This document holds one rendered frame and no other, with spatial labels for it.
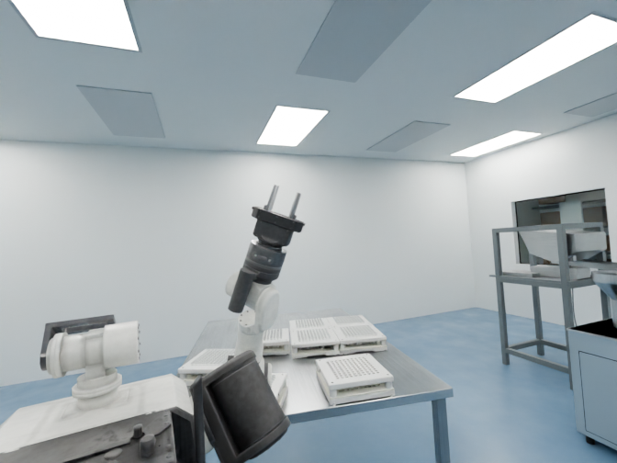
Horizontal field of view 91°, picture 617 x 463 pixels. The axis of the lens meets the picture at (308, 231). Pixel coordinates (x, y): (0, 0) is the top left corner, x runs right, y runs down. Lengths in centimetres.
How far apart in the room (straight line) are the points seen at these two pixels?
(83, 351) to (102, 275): 417
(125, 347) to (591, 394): 277
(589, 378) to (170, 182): 470
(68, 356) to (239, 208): 418
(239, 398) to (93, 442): 20
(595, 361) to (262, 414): 248
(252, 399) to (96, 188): 440
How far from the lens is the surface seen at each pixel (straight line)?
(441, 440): 148
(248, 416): 59
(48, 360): 58
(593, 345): 280
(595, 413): 296
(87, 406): 60
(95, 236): 475
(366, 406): 126
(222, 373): 58
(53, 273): 489
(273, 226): 68
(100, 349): 57
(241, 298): 69
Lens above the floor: 145
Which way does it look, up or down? 2 degrees up
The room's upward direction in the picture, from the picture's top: 3 degrees counter-clockwise
